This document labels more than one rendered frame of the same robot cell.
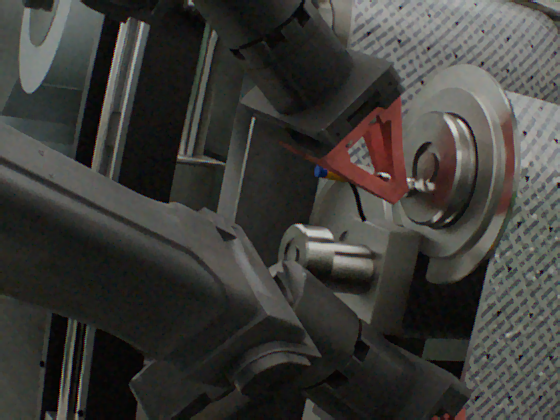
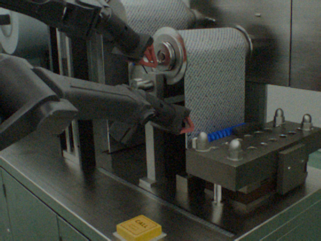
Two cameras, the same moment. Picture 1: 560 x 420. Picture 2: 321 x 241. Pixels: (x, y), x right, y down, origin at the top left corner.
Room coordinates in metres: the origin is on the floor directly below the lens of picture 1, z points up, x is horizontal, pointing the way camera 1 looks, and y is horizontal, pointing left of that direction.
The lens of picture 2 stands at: (-0.23, 0.13, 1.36)
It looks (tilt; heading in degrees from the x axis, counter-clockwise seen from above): 15 degrees down; 345
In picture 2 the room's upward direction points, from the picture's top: 1 degrees counter-clockwise
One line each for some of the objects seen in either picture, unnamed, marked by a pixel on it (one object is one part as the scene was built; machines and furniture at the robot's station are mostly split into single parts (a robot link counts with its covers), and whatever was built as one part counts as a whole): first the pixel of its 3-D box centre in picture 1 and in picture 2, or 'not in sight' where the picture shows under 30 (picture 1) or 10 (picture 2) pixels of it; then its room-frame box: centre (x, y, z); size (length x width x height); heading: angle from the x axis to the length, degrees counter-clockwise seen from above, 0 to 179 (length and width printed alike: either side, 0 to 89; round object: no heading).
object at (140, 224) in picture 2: not in sight; (139, 229); (0.52, 0.03, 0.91); 0.07 x 0.07 x 0.02; 27
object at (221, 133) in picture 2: not in sight; (223, 135); (0.75, -0.25, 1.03); 0.21 x 0.04 x 0.03; 117
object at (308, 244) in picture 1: (305, 256); (136, 86); (0.76, -0.02, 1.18); 0.04 x 0.02 x 0.04; 27
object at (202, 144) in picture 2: not in sight; (202, 140); (0.65, -0.16, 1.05); 0.04 x 0.04 x 0.04
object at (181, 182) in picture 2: not in sight; (218, 168); (0.77, -0.24, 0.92); 0.28 x 0.04 x 0.04; 117
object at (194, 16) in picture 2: not in sight; (184, 19); (1.12, -0.25, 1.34); 0.07 x 0.07 x 0.07; 27
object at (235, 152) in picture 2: not in sight; (235, 148); (0.57, -0.21, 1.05); 0.04 x 0.04 x 0.04
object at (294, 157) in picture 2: not in sight; (292, 168); (0.60, -0.39, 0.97); 0.10 x 0.03 x 0.11; 117
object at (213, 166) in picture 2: not in sight; (260, 148); (0.68, -0.33, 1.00); 0.40 x 0.16 x 0.06; 117
